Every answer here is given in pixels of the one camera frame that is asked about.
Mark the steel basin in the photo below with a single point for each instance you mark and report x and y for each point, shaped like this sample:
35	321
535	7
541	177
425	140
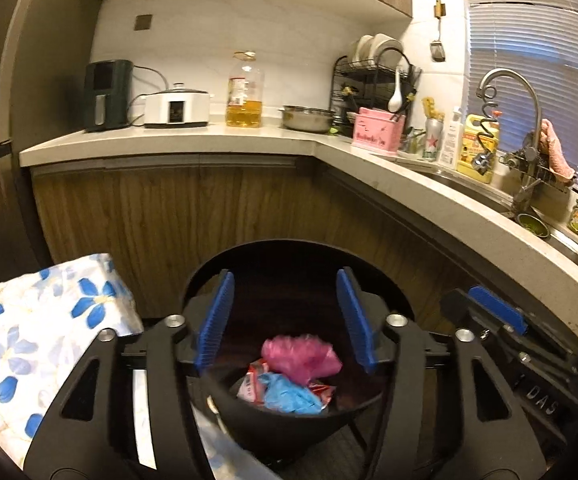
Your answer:
306	119

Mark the white soap bottle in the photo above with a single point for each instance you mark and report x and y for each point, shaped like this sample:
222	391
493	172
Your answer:
450	142

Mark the white electric cooker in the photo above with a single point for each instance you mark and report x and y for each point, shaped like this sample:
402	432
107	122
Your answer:
176	107

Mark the yellow detergent bottle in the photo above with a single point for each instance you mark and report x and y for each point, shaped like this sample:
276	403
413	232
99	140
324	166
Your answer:
471	157

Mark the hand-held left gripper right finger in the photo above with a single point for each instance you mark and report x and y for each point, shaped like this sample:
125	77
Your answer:
356	320

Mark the pink dish cloth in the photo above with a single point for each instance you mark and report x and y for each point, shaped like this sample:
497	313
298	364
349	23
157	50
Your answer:
559	152

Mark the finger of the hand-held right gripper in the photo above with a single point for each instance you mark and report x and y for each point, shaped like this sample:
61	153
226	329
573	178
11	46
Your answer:
469	315
499	307

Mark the black air fryer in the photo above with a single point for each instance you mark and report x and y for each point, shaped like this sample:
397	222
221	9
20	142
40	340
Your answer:
114	95

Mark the hanging metal spatula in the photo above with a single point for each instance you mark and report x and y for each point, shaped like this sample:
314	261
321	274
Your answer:
438	50

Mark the beige kitchen countertop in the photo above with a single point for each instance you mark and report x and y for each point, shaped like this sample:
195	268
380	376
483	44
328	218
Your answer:
169	140

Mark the steel sink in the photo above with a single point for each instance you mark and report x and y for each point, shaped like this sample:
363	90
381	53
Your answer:
564	247

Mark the red transparent plastic bag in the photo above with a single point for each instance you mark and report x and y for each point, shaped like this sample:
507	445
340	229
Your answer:
250	387

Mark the blue floral tablecloth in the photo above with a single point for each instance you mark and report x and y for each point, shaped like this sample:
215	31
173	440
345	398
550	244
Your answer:
44	320

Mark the wooden base cabinet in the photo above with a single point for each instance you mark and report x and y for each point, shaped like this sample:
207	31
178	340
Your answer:
169	210

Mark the window blind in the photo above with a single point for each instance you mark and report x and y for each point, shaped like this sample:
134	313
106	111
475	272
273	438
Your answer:
544	35

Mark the white green can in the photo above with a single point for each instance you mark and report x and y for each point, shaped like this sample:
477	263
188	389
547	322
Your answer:
433	142

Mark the steel kitchen faucet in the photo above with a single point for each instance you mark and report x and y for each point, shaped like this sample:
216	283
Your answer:
538	110

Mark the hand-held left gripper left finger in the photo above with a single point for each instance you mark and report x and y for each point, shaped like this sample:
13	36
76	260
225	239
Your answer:
216	320

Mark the pink plastic bag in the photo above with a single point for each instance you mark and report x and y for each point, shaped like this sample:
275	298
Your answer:
301	357

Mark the dark wall socket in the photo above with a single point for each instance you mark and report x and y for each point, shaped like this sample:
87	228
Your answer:
143	22

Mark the grey steel refrigerator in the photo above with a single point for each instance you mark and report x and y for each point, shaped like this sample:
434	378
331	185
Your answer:
44	85

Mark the blue plastic bag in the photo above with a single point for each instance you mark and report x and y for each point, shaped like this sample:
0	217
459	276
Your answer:
289	395

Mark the white plate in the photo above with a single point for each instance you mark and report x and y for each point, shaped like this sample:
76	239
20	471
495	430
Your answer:
386	47
364	47

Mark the white ladle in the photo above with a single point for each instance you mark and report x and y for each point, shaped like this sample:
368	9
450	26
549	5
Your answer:
395	100

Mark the black dish rack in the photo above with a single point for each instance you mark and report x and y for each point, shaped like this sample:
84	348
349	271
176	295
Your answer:
341	85

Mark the cooking oil bottle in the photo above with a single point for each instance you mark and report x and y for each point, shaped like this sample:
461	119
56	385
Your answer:
244	110

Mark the black trash bin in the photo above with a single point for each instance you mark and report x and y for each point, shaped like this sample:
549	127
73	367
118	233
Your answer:
294	280

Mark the green sink bowl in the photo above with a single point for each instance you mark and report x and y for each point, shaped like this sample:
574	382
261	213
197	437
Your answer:
533	225

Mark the pink utensil holder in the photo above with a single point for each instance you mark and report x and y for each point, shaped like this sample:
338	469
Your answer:
376	132

